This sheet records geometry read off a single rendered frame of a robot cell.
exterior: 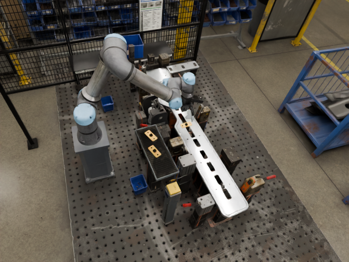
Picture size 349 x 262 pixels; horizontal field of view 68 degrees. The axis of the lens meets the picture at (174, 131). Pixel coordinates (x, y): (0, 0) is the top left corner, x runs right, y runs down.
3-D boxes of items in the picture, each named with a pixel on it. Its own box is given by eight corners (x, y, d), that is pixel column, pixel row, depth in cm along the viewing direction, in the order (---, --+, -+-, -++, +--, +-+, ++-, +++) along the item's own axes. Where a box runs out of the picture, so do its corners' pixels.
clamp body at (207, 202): (206, 226, 174) (218, 205, 146) (191, 232, 171) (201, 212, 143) (199, 213, 180) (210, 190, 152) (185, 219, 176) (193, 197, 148)
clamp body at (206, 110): (205, 139, 221) (214, 111, 194) (192, 143, 217) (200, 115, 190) (200, 131, 226) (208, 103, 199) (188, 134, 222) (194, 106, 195)
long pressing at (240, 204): (254, 206, 156) (255, 205, 154) (222, 220, 148) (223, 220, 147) (165, 67, 230) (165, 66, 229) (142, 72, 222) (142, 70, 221)
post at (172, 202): (174, 221, 174) (182, 193, 140) (164, 225, 172) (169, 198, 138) (170, 211, 178) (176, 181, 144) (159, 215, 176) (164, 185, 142)
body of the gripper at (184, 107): (176, 105, 174) (177, 92, 164) (188, 102, 176) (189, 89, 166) (182, 113, 170) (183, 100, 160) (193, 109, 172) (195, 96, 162)
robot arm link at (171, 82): (163, 88, 146) (183, 87, 147) (162, 75, 153) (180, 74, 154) (163, 97, 153) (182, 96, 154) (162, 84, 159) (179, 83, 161)
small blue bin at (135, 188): (147, 192, 185) (148, 186, 179) (134, 196, 182) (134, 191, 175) (142, 179, 191) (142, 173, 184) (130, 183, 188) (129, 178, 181)
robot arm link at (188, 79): (180, 71, 153) (195, 70, 154) (179, 85, 162) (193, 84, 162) (182, 80, 148) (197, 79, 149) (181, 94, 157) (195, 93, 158)
